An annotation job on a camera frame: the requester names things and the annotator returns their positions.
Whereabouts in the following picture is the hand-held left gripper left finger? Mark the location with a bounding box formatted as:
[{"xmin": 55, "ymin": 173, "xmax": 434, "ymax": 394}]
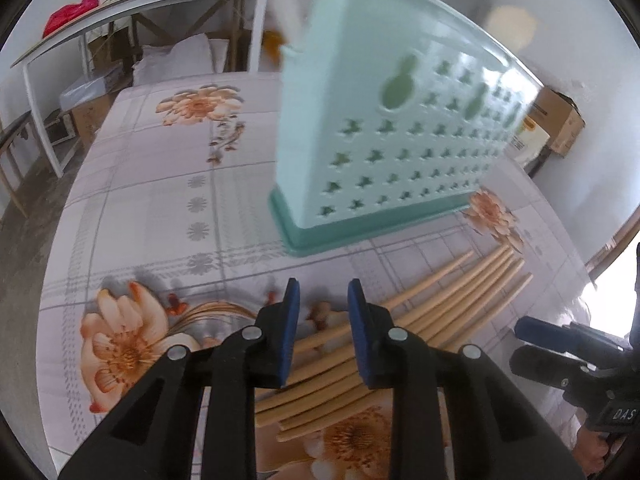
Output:
[{"xmin": 59, "ymin": 277, "xmax": 301, "ymax": 480}]

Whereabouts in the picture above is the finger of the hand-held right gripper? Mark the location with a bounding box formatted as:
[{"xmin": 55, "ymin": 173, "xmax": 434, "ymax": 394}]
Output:
[
  {"xmin": 509, "ymin": 345, "xmax": 596, "ymax": 403},
  {"xmin": 515, "ymin": 316, "xmax": 626, "ymax": 361}
]

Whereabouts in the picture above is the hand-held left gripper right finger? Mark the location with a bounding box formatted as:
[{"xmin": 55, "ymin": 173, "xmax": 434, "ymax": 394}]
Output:
[{"xmin": 347, "ymin": 277, "xmax": 586, "ymax": 480}]

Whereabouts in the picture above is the pile of wooden chopsticks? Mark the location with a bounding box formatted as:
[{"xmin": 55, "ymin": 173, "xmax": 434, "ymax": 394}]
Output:
[{"xmin": 255, "ymin": 245, "xmax": 535, "ymax": 443}]

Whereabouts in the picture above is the mint green utensil holder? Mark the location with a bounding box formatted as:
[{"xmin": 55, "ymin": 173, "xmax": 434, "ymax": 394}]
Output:
[{"xmin": 269, "ymin": 0, "xmax": 543, "ymax": 259}]

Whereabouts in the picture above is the person's right hand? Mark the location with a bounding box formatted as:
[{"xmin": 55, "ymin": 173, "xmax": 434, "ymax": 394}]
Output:
[{"xmin": 572, "ymin": 425, "xmax": 618, "ymax": 478}]

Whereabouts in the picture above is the white and green rice bag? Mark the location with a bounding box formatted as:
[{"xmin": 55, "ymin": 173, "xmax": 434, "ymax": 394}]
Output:
[{"xmin": 505, "ymin": 110, "xmax": 551, "ymax": 166}]

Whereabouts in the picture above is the floral tablecloth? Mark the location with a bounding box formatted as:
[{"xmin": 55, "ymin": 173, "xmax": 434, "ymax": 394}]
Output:
[{"xmin": 40, "ymin": 71, "xmax": 596, "ymax": 480}]

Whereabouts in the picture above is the large cardboard box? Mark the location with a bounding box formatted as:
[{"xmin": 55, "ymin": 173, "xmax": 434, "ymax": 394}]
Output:
[{"xmin": 530, "ymin": 87, "xmax": 586, "ymax": 158}]

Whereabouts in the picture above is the yellow bag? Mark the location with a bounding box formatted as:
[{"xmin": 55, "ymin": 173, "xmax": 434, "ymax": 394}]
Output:
[{"xmin": 262, "ymin": 30, "xmax": 286, "ymax": 61}]

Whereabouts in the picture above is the brown cardboard box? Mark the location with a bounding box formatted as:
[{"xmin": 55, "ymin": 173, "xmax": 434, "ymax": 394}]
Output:
[{"xmin": 72, "ymin": 92, "xmax": 113, "ymax": 148}]

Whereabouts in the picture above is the white pillow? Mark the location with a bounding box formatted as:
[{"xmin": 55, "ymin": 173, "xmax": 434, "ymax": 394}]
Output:
[{"xmin": 132, "ymin": 32, "xmax": 213, "ymax": 86}]

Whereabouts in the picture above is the small metal-edged case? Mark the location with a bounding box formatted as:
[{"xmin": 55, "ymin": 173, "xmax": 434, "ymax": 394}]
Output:
[{"xmin": 42, "ymin": 110, "xmax": 76, "ymax": 146}]

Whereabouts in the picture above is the plastic covered box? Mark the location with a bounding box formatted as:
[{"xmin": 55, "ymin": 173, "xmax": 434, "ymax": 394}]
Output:
[{"xmin": 59, "ymin": 77, "xmax": 108, "ymax": 111}]

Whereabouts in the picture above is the wooden chair with dark seat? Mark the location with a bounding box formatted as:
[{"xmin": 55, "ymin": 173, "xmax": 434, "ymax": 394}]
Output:
[{"xmin": 0, "ymin": 112, "xmax": 33, "ymax": 218}]

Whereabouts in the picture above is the red plastic bag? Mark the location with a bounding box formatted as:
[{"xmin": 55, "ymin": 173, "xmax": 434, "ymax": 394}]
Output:
[{"xmin": 42, "ymin": 0, "xmax": 101, "ymax": 38}]

